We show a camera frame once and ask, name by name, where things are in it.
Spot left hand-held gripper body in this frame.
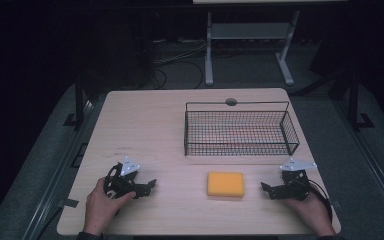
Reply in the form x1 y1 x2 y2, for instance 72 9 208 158
103 156 141 200

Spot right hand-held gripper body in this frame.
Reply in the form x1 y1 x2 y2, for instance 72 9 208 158
278 157 318 202

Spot person's right hand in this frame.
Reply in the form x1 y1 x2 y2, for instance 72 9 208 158
281 188 337 238

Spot person's left hand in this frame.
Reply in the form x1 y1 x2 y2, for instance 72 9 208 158
83 177 137 236

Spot yellow sponge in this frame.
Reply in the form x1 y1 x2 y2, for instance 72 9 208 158
206 171 246 199

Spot white metal stand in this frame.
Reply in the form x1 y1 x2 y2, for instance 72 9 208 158
204 9 302 87

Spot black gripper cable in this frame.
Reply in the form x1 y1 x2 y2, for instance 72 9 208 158
308 179 334 224

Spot black wire basket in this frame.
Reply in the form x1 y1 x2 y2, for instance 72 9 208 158
183 100 301 157

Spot black metal post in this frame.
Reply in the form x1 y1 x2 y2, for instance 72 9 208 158
346 71 375 131
63 71 88 129

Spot black floor cable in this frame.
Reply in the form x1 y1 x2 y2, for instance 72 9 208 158
153 59 205 90

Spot bundle of light floor cables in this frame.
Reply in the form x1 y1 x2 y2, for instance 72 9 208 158
152 38 208 66

